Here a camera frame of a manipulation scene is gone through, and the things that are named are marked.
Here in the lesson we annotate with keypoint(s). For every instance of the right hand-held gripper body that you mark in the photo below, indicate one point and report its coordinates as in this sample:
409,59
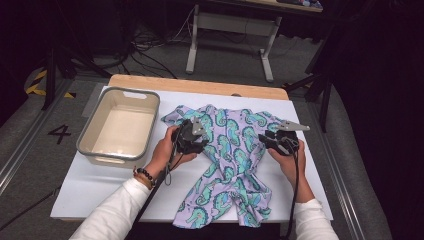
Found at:
286,141

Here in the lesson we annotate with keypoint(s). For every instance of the metal floor rail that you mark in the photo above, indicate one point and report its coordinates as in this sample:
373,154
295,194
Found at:
340,180
23,150

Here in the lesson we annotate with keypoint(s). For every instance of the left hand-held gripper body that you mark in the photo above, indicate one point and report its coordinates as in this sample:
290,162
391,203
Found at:
188,138

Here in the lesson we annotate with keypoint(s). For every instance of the purple seahorse print garment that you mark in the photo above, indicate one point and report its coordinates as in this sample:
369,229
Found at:
233,156

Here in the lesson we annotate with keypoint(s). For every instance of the black metal stand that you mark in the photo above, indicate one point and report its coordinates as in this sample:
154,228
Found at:
325,100

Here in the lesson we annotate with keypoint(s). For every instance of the yellow black hazard tape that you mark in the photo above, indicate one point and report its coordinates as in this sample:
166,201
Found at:
33,88

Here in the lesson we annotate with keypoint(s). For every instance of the person's right hand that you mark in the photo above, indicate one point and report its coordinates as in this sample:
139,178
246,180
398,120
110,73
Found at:
295,166

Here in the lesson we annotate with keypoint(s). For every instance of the black tripod stand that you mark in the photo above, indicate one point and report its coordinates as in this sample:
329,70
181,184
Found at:
51,76

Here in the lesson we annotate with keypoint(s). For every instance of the person's left hand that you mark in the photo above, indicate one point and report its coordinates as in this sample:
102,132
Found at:
163,156

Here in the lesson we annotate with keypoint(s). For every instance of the wooden table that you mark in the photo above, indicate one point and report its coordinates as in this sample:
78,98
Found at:
200,85

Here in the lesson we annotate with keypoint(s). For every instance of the beige plastic bin grey rim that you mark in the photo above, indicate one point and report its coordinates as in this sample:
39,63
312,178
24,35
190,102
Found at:
87,136

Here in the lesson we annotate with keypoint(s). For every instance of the white frame desk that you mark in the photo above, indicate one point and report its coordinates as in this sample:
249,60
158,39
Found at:
233,25

